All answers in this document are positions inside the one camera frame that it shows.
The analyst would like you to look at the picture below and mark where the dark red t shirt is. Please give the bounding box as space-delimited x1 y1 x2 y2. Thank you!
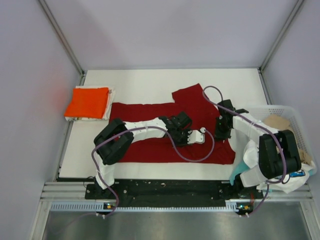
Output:
110 84 235 165

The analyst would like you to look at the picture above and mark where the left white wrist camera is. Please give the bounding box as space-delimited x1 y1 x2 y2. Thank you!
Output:
187 127 206 145

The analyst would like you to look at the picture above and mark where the aluminium frame post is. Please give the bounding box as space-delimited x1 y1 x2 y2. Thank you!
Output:
36 0 85 76
258 0 306 74

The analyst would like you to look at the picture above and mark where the left aluminium frame post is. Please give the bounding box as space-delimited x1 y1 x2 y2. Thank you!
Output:
36 0 85 76

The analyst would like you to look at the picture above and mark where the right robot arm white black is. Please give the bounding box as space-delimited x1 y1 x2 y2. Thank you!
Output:
214 99 302 198

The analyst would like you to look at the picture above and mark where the folded orange t shirt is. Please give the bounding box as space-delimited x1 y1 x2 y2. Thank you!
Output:
64 87 109 119

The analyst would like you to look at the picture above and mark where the beige t shirt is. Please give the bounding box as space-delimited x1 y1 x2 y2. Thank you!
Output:
263 114 312 166

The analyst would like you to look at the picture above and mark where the right aluminium frame post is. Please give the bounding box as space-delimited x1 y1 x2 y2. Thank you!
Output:
258 0 306 74

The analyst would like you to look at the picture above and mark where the white plastic laundry basket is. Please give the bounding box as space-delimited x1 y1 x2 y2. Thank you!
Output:
245 105 312 155

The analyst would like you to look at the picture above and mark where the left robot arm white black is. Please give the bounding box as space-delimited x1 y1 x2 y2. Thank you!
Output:
91 112 196 199

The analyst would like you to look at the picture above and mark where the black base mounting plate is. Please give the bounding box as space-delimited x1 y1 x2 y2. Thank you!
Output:
84 178 265 207

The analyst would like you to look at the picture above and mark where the folded white t shirt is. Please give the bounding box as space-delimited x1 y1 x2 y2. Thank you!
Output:
64 85 116 121

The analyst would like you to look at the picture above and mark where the teal t shirt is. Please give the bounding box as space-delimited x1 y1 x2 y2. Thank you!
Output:
229 161 250 186

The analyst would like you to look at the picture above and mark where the white flower print t shirt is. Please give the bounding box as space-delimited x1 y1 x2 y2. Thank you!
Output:
242 139 317 195

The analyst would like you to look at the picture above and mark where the grey slotted cable duct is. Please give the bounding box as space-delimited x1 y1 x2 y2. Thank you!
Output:
50 201 250 213

